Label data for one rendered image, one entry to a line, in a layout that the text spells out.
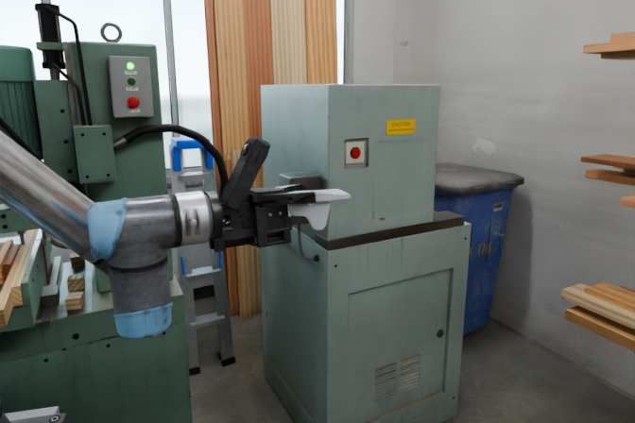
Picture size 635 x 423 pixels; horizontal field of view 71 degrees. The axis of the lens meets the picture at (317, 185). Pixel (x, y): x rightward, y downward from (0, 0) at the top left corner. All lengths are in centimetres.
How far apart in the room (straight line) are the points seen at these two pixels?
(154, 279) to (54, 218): 18
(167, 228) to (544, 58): 227
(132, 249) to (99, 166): 71
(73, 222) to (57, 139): 71
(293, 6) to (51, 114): 195
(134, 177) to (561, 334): 225
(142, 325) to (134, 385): 87
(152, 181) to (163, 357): 53
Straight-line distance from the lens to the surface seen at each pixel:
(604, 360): 270
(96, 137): 130
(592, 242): 254
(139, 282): 64
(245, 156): 66
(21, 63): 144
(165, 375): 153
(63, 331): 143
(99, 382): 151
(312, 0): 307
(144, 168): 140
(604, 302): 203
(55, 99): 142
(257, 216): 65
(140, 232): 62
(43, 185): 74
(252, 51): 288
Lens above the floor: 140
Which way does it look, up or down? 12 degrees down
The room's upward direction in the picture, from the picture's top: straight up
